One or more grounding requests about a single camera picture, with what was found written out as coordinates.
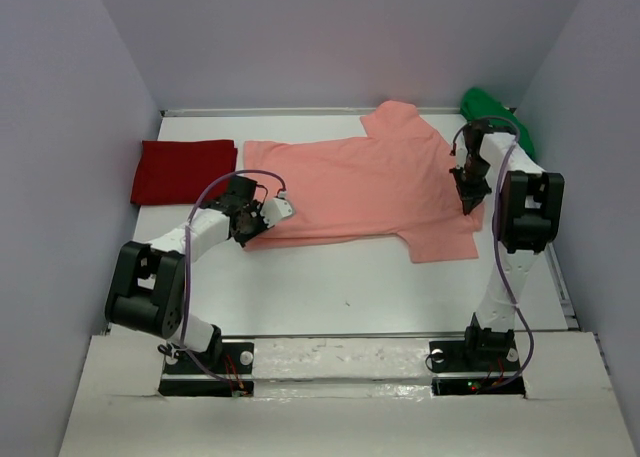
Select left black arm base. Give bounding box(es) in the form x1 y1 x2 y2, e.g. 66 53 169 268
158 341 254 398

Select folded red t-shirt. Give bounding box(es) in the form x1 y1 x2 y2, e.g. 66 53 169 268
130 140 238 206

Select white foam strip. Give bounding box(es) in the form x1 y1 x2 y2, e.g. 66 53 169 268
252 338 431 381

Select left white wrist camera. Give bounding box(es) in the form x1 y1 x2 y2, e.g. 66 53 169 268
260 197 295 228

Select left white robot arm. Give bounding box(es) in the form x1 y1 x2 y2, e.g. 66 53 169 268
104 173 269 372

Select pink t-shirt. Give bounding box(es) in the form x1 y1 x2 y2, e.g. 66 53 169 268
243 101 484 263

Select back aluminium rail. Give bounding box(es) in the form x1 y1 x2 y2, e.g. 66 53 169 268
159 106 462 118

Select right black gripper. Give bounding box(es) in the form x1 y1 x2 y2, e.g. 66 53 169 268
451 155 494 216

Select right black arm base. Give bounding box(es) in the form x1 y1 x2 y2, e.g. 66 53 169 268
425 340 526 397

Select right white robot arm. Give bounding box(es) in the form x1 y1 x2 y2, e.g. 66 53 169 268
450 116 565 369

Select green t-shirt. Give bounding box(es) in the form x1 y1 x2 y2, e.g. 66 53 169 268
459 87 537 161

